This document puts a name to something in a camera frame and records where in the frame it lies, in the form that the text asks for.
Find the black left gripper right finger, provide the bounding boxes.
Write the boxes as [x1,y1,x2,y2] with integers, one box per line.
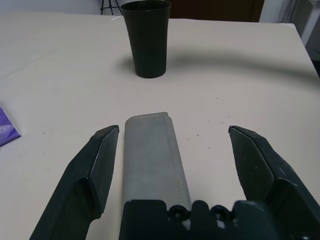
[227,125,320,240]

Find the grey glasses case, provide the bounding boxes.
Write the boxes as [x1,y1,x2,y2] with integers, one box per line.
[121,111,193,240]

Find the purple tissue box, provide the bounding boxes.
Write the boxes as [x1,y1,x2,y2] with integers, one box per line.
[0,104,23,147]

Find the dark brown wooden door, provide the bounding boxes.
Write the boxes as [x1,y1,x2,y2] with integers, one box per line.
[169,0,265,23]

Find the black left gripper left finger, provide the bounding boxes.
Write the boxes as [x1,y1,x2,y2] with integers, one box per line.
[29,124,120,240]

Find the black tripod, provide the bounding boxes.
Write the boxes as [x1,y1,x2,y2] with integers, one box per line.
[99,0,121,16]

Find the black plastic cup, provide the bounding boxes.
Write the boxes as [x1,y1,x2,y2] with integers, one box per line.
[120,0,172,79]

